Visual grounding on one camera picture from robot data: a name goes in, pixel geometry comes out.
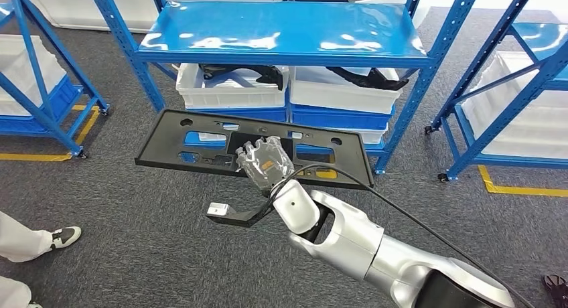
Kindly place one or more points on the black plastic plate frame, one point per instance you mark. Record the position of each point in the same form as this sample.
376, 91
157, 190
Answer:
164, 142

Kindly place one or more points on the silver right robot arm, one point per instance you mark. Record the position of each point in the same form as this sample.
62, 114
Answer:
350, 248

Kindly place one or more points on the yellow floor tape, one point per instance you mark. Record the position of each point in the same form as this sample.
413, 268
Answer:
523, 190
35, 157
326, 174

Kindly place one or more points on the white plastic crate stack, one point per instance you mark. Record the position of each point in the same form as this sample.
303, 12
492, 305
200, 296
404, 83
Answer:
523, 115

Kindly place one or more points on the person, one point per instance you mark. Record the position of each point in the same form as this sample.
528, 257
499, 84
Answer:
22, 244

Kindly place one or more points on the black ribbed object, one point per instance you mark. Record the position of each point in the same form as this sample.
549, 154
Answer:
557, 290

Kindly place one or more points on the pale wrist camera on bracket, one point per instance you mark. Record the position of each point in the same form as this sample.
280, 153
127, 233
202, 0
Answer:
218, 208

